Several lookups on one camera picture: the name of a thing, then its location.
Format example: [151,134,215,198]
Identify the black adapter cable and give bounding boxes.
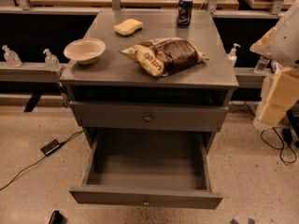
[0,130,84,191]

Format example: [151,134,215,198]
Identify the brown chip bag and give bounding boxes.
[121,37,209,77]

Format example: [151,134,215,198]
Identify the black object at floor edge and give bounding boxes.
[49,210,64,224]

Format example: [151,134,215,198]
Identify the open grey lower drawer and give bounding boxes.
[69,129,223,209]

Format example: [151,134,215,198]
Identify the yellow sponge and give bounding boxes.
[114,19,143,36]

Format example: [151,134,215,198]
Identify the blue soda can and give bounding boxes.
[176,0,193,27]

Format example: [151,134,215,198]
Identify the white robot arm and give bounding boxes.
[250,0,299,130]

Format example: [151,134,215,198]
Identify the grey drawer cabinet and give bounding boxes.
[60,9,238,146]

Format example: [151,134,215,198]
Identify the black looped floor cable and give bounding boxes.
[260,126,298,165]

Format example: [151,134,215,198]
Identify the clear sanitizer bottle right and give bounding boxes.
[227,43,240,66]

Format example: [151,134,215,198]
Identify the clear water bottle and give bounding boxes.
[253,55,271,74]

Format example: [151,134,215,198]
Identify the clear sanitizer bottle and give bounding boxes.
[2,45,22,67]
[43,49,62,72]
[227,43,240,66]

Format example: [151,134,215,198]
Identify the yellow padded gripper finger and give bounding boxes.
[253,103,286,130]
[266,68,299,110]

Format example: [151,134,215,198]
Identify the black power adapter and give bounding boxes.
[40,140,60,156]

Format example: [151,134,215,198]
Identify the grey metal rail shelf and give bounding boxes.
[0,62,58,83]

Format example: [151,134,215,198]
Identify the white paper bowl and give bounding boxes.
[64,38,106,64]

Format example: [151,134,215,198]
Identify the closed grey upper drawer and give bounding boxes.
[70,102,228,133]

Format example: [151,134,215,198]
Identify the clear sanitizer bottle far left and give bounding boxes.
[2,45,22,67]

